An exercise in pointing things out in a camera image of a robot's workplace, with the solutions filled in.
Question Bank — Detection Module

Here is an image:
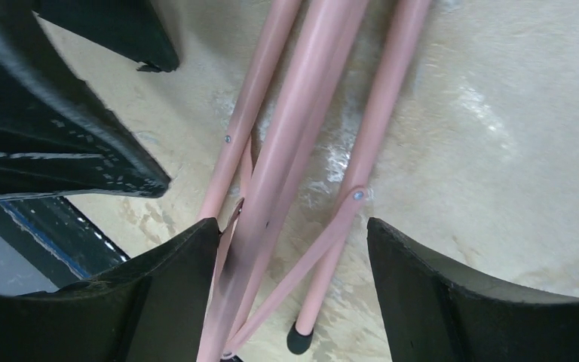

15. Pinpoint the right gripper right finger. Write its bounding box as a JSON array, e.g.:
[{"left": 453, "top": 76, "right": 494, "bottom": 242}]
[{"left": 367, "top": 218, "right": 579, "bottom": 361}]

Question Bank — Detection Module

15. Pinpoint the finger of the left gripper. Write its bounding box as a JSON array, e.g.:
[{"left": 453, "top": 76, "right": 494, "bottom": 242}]
[
  {"left": 0, "top": 1, "right": 170, "bottom": 200},
  {"left": 33, "top": 0, "right": 180, "bottom": 72}
]

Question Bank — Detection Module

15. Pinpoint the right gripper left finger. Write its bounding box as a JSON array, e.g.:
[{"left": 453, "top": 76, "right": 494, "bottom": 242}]
[{"left": 0, "top": 218, "right": 220, "bottom": 361}]

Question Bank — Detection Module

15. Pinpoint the pink tripod music stand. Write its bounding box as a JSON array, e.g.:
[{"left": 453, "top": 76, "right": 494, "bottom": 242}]
[{"left": 198, "top": 1, "right": 430, "bottom": 361}]

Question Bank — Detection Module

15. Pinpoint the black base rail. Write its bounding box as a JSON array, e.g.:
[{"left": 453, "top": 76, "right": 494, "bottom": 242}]
[{"left": 0, "top": 197, "right": 130, "bottom": 287}]

